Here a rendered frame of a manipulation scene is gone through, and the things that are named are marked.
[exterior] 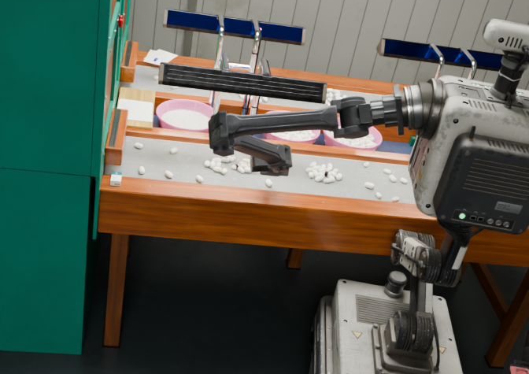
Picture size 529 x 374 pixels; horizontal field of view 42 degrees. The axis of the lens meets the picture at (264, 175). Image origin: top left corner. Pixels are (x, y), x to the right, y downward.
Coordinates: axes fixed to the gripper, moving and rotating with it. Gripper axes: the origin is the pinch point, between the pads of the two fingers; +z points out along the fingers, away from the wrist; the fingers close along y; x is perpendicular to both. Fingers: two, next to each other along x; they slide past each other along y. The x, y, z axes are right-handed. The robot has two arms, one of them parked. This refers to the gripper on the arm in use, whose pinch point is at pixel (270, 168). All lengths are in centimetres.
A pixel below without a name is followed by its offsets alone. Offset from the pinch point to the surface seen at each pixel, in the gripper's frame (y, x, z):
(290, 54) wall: -35, -99, 171
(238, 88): 14.9, -27.7, -3.5
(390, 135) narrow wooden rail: -64, -30, 56
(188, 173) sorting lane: 29.3, 3.6, 9.2
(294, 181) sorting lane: -11.3, 2.3, 11.2
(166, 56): 42, -62, 83
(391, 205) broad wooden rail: -46.7, 9.3, -0.7
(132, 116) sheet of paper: 53, -20, 31
